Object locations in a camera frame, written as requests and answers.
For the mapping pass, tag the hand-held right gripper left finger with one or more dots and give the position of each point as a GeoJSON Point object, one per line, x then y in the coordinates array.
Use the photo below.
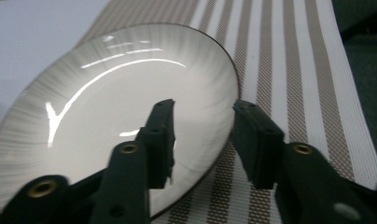
{"type": "Point", "coordinates": [160, 140]}

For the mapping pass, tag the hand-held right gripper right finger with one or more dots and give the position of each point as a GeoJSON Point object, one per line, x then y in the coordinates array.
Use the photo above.
{"type": "Point", "coordinates": [258, 146]}

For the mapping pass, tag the white ribbed plate dark rim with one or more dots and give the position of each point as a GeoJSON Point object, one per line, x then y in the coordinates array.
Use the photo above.
{"type": "Point", "coordinates": [115, 93]}

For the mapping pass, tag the brown white striped placemat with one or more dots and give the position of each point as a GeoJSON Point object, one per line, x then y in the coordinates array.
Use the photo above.
{"type": "Point", "coordinates": [301, 93]}

